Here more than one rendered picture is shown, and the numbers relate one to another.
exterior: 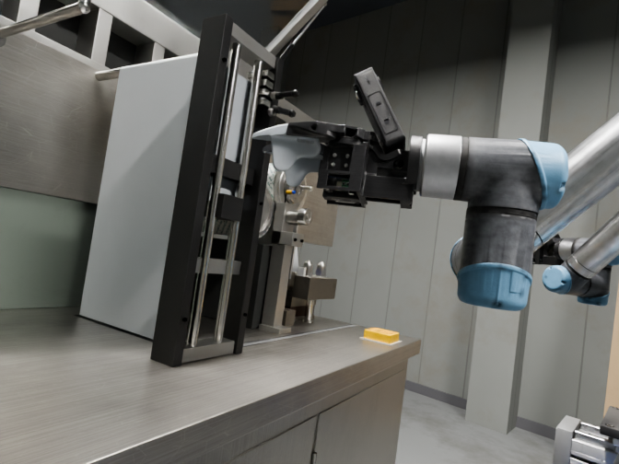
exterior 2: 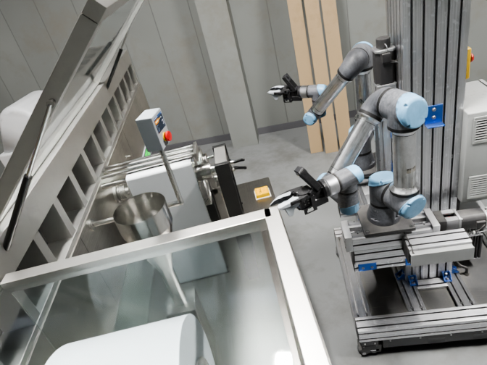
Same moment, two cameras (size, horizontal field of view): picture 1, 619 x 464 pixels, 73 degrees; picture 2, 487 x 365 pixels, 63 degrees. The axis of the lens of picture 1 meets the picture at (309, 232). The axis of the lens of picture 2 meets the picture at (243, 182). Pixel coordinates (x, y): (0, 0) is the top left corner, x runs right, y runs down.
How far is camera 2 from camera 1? 1.26 m
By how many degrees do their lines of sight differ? 44
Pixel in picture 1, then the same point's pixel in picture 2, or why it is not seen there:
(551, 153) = (359, 174)
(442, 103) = not seen: outside the picture
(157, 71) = (161, 177)
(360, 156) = (314, 200)
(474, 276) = (348, 210)
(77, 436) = not seen: hidden behind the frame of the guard
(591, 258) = (322, 108)
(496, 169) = (348, 185)
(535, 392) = (262, 110)
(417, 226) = (138, 27)
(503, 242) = (354, 200)
